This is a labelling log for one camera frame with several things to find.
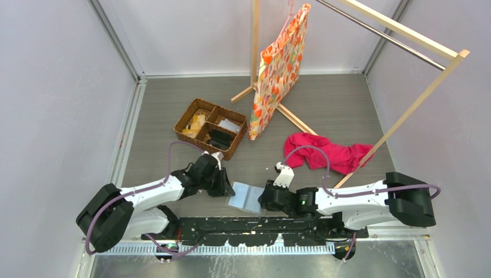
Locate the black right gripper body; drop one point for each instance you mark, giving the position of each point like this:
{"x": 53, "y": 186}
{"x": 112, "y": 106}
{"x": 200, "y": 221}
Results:
{"x": 270, "y": 184}

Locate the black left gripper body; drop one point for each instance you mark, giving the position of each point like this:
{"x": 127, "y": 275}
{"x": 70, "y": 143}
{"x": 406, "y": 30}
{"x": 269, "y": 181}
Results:
{"x": 212, "y": 184}

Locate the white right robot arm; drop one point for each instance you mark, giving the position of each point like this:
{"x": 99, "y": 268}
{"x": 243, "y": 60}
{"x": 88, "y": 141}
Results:
{"x": 397, "y": 197}

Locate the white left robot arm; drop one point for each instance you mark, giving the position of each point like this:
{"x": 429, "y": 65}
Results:
{"x": 115, "y": 214}

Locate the black VIP cards in basket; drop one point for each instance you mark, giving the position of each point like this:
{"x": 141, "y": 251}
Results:
{"x": 220, "y": 139}

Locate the gold VIP cards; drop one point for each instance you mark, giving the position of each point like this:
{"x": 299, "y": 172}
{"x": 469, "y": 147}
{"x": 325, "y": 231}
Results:
{"x": 193, "y": 129}

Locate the white VIP cards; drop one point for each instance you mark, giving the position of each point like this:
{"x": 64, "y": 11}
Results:
{"x": 229, "y": 125}

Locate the brown woven divided basket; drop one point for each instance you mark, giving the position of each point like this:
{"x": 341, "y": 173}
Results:
{"x": 211, "y": 127}

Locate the pink cloth garment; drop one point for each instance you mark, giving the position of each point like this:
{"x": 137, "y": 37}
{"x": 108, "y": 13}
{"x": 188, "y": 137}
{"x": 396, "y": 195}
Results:
{"x": 319, "y": 152}

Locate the floral orange paper bag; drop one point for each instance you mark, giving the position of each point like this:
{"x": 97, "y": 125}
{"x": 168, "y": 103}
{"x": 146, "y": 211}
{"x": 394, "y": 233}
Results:
{"x": 278, "y": 70}

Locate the wooden clothes rack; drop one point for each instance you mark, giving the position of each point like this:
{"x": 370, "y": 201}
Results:
{"x": 391, "y": 25}

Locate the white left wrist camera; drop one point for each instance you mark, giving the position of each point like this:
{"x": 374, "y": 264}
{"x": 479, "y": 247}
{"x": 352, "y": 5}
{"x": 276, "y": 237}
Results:
{"x": 218, "y": 156}

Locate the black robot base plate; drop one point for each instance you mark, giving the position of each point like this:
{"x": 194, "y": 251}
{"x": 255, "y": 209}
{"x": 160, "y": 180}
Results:
{"x": 253, "y": 231}

